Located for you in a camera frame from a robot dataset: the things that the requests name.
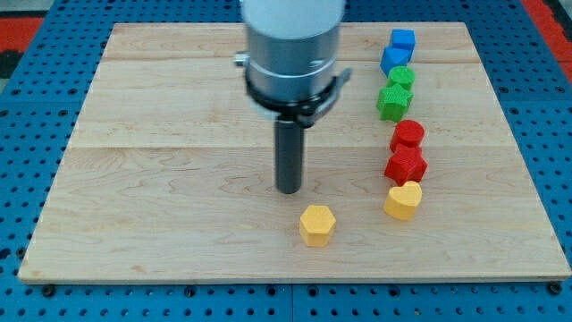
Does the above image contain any black clamp ring mount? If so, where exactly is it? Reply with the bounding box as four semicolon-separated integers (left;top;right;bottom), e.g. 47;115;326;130
245;68;352;129

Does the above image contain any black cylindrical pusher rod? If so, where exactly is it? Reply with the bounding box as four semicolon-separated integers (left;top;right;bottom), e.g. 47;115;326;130
274;120;304;194

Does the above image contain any yellow hexagon block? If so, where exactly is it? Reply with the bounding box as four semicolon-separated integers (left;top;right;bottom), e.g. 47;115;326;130
299;205;336;247

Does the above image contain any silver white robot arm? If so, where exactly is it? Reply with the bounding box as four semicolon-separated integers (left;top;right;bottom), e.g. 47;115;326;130
234;0;351;194

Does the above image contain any yellow heart block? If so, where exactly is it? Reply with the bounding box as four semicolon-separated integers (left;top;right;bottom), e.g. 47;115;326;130
383;181;423;221

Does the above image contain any green star block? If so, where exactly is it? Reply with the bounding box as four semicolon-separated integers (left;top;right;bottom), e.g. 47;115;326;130
376;84;414;123

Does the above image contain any green cylinder block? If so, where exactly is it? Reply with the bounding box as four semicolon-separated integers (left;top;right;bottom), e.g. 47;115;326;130
387;66;416;91

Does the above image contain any blue pentagon block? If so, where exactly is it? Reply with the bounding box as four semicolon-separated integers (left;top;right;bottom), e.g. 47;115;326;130
380;47;412;76

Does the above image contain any red cylinder block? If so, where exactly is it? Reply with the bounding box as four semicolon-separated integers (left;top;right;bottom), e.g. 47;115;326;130
390;120;425;152

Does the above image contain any red star block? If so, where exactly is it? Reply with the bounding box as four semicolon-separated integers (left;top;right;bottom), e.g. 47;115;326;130
384;144;428;186

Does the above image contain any blue cube block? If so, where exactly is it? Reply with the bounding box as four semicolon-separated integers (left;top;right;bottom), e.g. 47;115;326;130
390;29;416;51

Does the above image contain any wooden board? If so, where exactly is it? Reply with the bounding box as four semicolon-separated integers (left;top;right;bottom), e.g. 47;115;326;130
18;22;571;284

